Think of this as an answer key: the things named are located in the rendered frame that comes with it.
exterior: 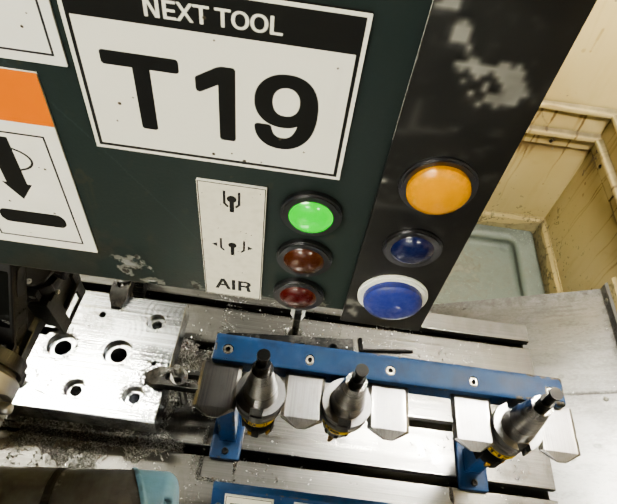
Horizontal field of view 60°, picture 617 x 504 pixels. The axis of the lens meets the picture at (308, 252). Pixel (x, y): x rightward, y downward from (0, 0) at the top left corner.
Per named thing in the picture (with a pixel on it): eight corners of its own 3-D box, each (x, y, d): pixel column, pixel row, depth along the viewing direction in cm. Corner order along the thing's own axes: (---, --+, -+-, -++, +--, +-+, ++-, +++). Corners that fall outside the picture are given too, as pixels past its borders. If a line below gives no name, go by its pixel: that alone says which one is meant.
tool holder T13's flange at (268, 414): (287, 382, 71) (289, 374, 69) (279, 427, 67) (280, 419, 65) (241, 373, 71) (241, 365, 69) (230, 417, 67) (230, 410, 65)
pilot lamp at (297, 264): (323, 281, 26) (329, 254, 25) (279, 275, 26) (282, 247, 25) (324, 271, 27) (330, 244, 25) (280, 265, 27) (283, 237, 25)
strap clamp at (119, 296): (132, 333, 105) (119, 292, 94) (116, 331, 105) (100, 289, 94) (151, 279, 114) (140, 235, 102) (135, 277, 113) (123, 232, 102)
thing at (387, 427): (408, 443, 66) (409, 441, 66) (366, 438, 66) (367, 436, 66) (407, 390, 71) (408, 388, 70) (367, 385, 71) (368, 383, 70)
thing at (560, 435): (580, 466, 67) (584, 464, 66) (539, 460, 67) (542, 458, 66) (569, 412, 71) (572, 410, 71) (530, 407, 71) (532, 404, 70)
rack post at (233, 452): (239, 461, 93) (239, 394, 69) (208, 457, 92) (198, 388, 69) (248, 406, 99) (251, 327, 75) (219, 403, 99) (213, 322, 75)
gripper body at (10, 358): (20, 272, 56) (-40, 380, 49) (-12, 222, 49) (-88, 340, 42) (91, 285, 56) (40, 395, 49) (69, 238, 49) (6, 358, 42)
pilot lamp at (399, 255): (429, 271, 25) (443, 242, 23) (383, 265, 25) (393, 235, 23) (428, 261, 25) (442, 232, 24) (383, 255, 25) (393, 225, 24)
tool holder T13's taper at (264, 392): (281, 378, 68) (284, 354, 63) (274, 412, 65) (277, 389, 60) (247, 372, 68) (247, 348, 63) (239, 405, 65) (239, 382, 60)
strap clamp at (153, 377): (221, 416, 97) (219, 382, 85) (150, 407, 97) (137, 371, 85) (225, 399, 99) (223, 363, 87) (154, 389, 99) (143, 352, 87)
